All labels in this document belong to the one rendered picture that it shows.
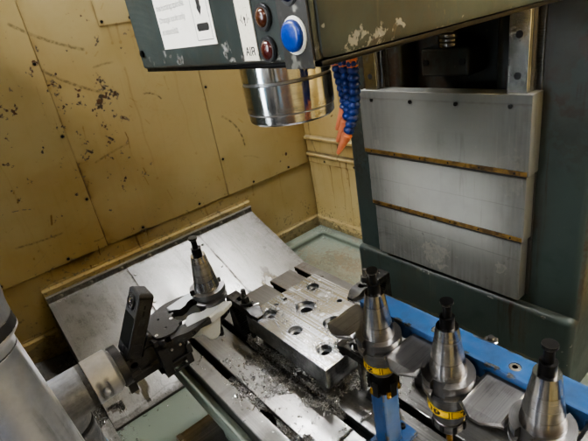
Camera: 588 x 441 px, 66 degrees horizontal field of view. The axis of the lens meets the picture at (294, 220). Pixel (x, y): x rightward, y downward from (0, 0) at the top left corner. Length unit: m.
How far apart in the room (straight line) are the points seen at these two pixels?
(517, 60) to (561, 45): 0.08
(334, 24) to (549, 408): 0.42
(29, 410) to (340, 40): 0.52
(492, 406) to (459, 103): 0.73
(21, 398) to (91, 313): 1.18
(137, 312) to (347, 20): 0.52
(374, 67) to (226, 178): 0.93
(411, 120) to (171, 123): 0.97
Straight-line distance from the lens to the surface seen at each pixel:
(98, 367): 0.79
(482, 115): 1.11
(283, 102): 0.77
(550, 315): 1.29
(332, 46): 0.47
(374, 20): 0.51
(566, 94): 1.08
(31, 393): 0.61
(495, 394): 0.60
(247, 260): 1.86
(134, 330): 0.77
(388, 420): 0.87
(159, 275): 1.83
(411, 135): 1.23
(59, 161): 1.72
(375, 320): 0.62
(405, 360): 0.62
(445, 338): 0.55
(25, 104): 1.69
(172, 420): 1.49
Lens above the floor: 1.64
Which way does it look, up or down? 25 degrees down
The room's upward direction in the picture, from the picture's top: 10 degrees counter-clockwise
